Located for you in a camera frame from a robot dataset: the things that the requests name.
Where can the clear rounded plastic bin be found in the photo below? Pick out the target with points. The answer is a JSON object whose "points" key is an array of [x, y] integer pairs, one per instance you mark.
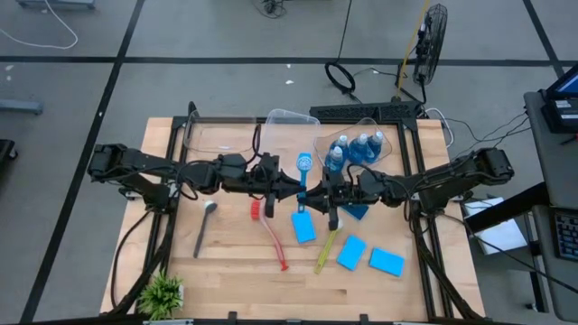
{"points": [[319, 151], [217, 135]]}

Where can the white paper sheet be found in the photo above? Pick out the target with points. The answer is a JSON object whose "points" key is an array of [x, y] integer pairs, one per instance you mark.
{"points": [[501, 239]]}

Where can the black floor fan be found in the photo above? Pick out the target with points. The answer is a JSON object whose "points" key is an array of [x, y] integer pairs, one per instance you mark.
{"points": [[431, 45]]}

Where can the clear rectangular plastic tub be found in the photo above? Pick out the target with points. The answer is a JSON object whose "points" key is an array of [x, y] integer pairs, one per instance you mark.
{"points": [[284, 135]]}

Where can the silver table clamp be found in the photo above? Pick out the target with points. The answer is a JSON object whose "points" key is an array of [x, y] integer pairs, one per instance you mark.
{"points": [[133, 193]]}

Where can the red dish brush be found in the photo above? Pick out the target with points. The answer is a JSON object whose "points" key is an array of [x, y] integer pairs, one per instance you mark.
{"points": [[255, 211]]}

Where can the grey metal floor base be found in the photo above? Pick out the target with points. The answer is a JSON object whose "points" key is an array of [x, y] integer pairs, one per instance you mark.
{"points": [[54, 3], [20, 107]]}

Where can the green dish brush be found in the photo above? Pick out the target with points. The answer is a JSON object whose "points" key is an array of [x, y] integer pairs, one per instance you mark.
{"points": [[326, 250]]}

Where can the black laptop computer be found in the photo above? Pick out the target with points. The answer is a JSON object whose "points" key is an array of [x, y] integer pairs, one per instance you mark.
{"points": [[564, 115]]}

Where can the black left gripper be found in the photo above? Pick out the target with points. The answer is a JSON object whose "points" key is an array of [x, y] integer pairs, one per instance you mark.
{"points": [[262, 178]]}

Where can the black aluminium table frame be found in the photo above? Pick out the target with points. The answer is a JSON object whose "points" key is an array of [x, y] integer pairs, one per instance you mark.
{"points": [[402, 140]]}

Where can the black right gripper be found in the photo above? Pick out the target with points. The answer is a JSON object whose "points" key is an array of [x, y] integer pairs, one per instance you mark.
{"points": [[345, 187]]}

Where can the black metal bar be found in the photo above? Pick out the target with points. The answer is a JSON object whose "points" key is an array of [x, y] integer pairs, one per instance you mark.
{"points": [[506, 207]]}

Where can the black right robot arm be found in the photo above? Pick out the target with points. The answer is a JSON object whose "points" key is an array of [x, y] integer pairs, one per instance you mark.
{"points": [[451, 173]]}

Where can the light blue sponge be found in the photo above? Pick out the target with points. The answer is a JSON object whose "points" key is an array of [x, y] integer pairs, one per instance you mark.
{"points": [[303, 226], [386, 262], [351, 253]]}

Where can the grey equipment cart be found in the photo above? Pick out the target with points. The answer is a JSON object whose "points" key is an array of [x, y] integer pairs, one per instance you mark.
{"points": [[555, 171]]}

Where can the blue dish brush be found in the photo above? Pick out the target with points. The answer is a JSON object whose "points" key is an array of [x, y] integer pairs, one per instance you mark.
{"points": [[304, 161]]}

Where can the black keyboard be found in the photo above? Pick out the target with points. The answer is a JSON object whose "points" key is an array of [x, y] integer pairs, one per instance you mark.
{"points": [[569, 234]]}

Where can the black chair base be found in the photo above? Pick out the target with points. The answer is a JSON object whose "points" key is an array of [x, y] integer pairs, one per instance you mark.
{"points": [[5, 151]]}

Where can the dark blue scrub sponge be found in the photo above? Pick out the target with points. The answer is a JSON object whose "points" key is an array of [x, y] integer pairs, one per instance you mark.
{"points": [[359, 212]]}

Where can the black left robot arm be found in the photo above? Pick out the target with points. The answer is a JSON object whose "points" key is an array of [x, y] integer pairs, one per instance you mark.
{"points": [[135, 160]]}

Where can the small green potted plant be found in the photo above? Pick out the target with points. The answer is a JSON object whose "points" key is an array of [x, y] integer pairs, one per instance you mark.
{"points": [[160, 295]]}

